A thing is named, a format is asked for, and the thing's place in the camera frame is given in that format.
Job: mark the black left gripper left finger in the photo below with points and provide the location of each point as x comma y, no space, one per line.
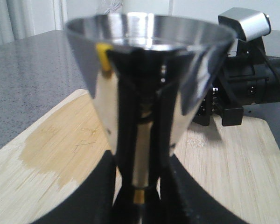
91,202

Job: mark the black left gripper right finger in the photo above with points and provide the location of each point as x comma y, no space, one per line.
186,202

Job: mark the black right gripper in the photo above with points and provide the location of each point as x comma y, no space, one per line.
241,81

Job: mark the steel double jigger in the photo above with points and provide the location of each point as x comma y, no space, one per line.
147,75

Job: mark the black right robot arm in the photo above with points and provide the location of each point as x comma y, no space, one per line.
278,81

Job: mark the wooden cutting board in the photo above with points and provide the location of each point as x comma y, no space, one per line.
48,161

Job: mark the grey curtain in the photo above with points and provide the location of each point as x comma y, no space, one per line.
24,18

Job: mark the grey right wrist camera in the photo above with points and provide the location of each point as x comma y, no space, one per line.
249,24

